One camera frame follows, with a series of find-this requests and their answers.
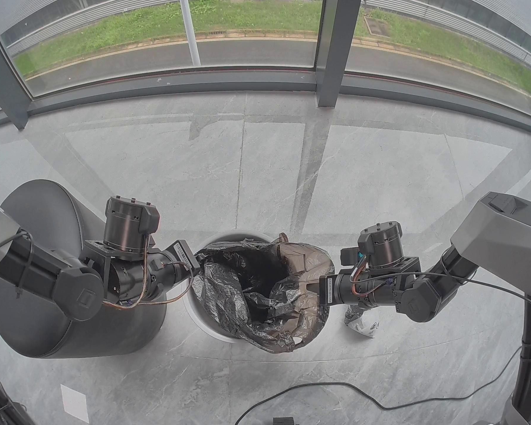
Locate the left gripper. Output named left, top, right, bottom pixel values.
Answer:
left=114, top=238, right=203, bottom=304

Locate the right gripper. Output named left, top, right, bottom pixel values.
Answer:
left=301, top=273, right=397, bottom=308

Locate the white printed wrapper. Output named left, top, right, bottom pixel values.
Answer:
left=344, top=305, right=380, bottom=339

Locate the black plastic bag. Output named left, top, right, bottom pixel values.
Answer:
left=194, top=233, right=336, bottom=354

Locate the white trash bin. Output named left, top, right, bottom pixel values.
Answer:
left=182, top=231, right=284, bottom=343

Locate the dark grey round chair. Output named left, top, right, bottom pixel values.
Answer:
left=0, top=179, right=169, bottom=360

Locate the window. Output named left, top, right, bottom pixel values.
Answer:
left=0, top=0, right=531, bottom=133

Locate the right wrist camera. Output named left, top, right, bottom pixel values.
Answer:
left=340, top=246, right=363, bottom=267

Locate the black cable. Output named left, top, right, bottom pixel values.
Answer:
left=394, top=271, right=531, bottom=312
left=235, top=346, right=524, bottom=425

